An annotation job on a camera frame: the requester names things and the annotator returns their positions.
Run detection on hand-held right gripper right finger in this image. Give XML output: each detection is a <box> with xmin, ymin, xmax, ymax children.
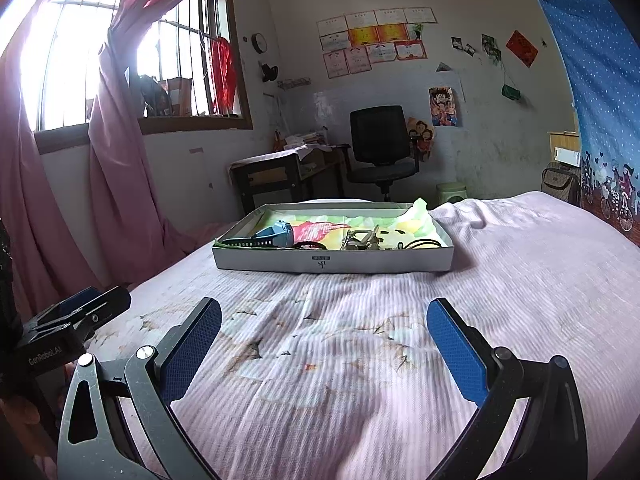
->
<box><xmin>426</xmin><ymin>297</ymin><xmax>589</xmax><ymax>480</ymax></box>

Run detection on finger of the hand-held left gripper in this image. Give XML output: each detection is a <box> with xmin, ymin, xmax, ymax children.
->
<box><xmin>54</xmin><ymin>286</ymin><xmax>103</xmax><ymax>313</ymax></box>
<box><xmin>32</xmin><ymin>286</ymin><xmax>132</xmax><ymax>342</ymax></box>

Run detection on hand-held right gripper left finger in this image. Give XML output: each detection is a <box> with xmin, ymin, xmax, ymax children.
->
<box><xmin>57</xmin><ymin>297</ymin><xmax>223</xmax><ymax>480</ymax></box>

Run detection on grey cardboard box tray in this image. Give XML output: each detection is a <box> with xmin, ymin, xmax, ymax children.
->
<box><xmin>212</xmin><ymin>199</ymin><xmax>456</xmax><ymax>275</ymax></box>

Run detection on person's left hand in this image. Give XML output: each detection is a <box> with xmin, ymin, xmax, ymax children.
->
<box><xmin>0</xmin><ymin>396</ymin><xmax>57</xmax><ymax>461</ymax></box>

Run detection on blue wrist watch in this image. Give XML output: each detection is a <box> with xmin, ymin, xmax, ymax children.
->
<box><xmin>220</xmin><ymin>221</ymin><xmax>296</xmax><ymax>250</ymax></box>

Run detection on pink window curtain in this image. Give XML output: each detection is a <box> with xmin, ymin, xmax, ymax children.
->
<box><xmin>88</xmin><ymin>0</ymin><xmax>232</xmax><ymax>266</ymax></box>
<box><xmin>0</xmin><ymin>0</ymin><xmax>108</xmax><ymax>318</ymax></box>

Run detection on green plastic stool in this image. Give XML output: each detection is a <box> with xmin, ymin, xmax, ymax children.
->
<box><xmin>435</xmin><ymin>182</ymin><xmax>470</xmax><ymax>206</ymax></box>

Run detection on colourful paper lining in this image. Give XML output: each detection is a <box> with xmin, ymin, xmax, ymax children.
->
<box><xmin>255</xmin><ymin>198</ymin><xmax>447</xmax><ymax>250</ymax></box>

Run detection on dark wooden desk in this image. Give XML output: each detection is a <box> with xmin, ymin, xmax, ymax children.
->
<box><xmin>230</xmin><ymin>142</ymin><xmax>352</xmax><ymax>214</ymax></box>

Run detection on brown patterned bag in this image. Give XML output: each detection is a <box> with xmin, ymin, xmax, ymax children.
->
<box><xmin>541</xmin><ymin>162</ymin><xmax>584</xmax><ymax>207</ymax></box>

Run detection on bags on window sill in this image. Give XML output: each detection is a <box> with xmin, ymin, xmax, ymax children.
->
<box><xmin>134</xmin><ymin>75</ymin><xmax>194</xmax><ymax>117</ymax></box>

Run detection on black office chair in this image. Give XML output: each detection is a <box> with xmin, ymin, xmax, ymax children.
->
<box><xmin>345</xmin><ymin>105</ymin><xmax>422</xmax><ymax>204</ymax></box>

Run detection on cardboard box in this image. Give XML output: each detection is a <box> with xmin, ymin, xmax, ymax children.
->
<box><xmin>547</xmin><ymin>131</ymin><xmax>584</xmax><ymax>167</ymax></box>

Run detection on pile of books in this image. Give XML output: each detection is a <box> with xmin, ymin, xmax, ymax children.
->
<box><xmin>272</xmin><ymin>130</ymin><xmax>332</xmax><ymax>154</ymax></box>

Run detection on barred window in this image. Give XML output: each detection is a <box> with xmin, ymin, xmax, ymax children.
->
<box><xmin>20</xmin><ymin>0</ymin><xmax>254</xmax><ymax>156</ymax></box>

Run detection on red hanging cloth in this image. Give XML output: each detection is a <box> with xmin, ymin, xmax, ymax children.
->
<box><xmin>210</xmin><ymin>37</ymin><xmax>237</xmax><ymax>116</ymax></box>

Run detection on blue dotted curtain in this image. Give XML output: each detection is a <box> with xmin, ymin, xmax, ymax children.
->
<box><xmin>529</xmin><ymin>0</ymin><xmax>640</xmax><ymax>250</ymax></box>

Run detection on red paper square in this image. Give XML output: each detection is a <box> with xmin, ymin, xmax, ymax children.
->
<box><xmin>505</xmin><ymin>30</ymin><xmax>540</xmax><ymax>69</ymax></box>

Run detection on orange cartoon wall poster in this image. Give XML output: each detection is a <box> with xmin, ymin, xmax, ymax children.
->
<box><xmin>406</xmin><ymin>117</ymin><xmax>437</xmax><ymax>162</ymax></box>

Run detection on green wall photos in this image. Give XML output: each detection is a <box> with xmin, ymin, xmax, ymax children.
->
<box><xmin>481</xmin><ymin>34</ymin><xmax>503</xmax><ymax>66</ymax></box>

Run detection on group of wall certificates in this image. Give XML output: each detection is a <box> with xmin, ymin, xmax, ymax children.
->
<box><xmin>316</xmin><ymin>7</ymin><xmax>439</xmax><ymax>80</ymax></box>

